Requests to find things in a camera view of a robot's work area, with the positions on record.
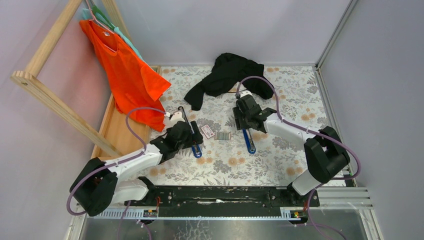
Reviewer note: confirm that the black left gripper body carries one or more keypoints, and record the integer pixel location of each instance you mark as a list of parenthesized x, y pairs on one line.
[(190, 139)]

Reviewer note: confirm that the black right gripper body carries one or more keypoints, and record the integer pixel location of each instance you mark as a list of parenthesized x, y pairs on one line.
[(241, 120)]

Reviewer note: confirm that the blue stapler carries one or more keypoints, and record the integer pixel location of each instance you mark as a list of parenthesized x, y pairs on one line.
[(195, 149), (249, 141)]

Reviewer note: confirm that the staple tray with staples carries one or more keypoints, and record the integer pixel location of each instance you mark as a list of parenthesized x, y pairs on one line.
[(222, 136)]

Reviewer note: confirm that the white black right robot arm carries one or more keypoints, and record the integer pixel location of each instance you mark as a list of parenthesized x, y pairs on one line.
[(325, 158)]

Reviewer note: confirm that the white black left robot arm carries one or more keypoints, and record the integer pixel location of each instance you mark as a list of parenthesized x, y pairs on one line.
[(101, 184)]

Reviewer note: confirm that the black crumpled garment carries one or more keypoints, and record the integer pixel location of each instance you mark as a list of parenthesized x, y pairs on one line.
[(228, 70)]

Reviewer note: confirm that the wooden tray base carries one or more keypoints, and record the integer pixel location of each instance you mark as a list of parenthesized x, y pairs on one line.
[(114, 129)]

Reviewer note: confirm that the floral tablecloth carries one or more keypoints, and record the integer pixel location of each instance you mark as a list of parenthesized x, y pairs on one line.
[(276, 162)]

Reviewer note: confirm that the orange t-shirt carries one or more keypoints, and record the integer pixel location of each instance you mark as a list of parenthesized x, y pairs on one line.
[(136, 87)]

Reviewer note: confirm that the pink clothes hanger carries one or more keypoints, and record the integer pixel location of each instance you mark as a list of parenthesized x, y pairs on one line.
[(99, 23)]

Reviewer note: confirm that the teal hanging garment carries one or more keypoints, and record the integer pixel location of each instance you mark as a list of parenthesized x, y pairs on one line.
[(104, 20)]

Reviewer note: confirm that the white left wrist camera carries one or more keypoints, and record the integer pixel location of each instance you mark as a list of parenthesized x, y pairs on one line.
[(176, 117)]

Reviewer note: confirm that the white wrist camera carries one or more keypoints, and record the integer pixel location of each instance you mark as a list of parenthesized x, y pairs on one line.
[(176, 117), (243, 93)]

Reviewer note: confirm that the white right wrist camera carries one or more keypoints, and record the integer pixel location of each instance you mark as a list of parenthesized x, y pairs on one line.
[(243, 93)]

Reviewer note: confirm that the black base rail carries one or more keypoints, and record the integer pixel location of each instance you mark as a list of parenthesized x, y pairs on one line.
[(223, 201)]

